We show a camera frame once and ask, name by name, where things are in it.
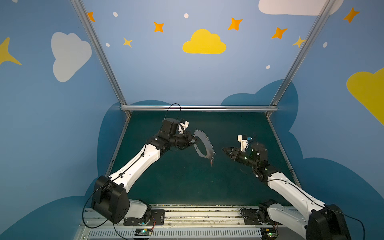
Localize grey oval keyring plate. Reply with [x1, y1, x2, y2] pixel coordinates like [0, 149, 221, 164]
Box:
[193, 129, 216, 161]

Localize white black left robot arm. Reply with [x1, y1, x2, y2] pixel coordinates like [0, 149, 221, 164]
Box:
[90, 118, 198, 225]

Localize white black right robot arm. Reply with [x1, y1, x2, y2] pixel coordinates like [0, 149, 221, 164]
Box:
[223, 143, 351, 240]

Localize right controller board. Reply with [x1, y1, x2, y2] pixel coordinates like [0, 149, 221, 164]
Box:
[261, 228, 279, 240]

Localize controller board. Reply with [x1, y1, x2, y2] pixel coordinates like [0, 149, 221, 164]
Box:
[261, 228, 279, 240]
[135, 228, 153, 237]

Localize left controller board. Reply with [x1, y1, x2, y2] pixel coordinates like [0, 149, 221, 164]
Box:
[135, 228, 153, 237]

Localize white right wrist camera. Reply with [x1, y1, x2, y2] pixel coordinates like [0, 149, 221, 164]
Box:
[238, 135, 253, 152]

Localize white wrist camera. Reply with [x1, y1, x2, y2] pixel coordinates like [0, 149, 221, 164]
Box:
[179, 119, 189, 133]
[238, 135, 253, 152]

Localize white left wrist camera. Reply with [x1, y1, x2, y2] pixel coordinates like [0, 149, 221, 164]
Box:
[179, 119, 189, 133]

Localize aluminium frame back rail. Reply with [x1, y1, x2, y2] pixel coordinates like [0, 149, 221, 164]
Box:
[121, 105, 278, 112]

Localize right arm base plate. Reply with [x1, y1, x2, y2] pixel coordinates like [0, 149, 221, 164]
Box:
[239, 208, 278, 226]

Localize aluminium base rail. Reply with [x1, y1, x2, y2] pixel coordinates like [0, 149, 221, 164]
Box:
[74, 205, 304, 240]

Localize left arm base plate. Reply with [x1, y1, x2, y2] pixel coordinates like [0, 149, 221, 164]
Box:
[123, 209, 165, 226]

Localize aluminium frame left post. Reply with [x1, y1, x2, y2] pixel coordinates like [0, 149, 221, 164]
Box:
[71, 0, 127, 107]

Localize aluminium frame post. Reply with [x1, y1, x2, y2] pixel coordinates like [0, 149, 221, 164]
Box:
[266, 0, 336, 119]
[71, 0, 127, 107]

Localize aluminium frame right post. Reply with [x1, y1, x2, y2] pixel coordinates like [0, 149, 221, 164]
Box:
[266, 0, 336, 119]

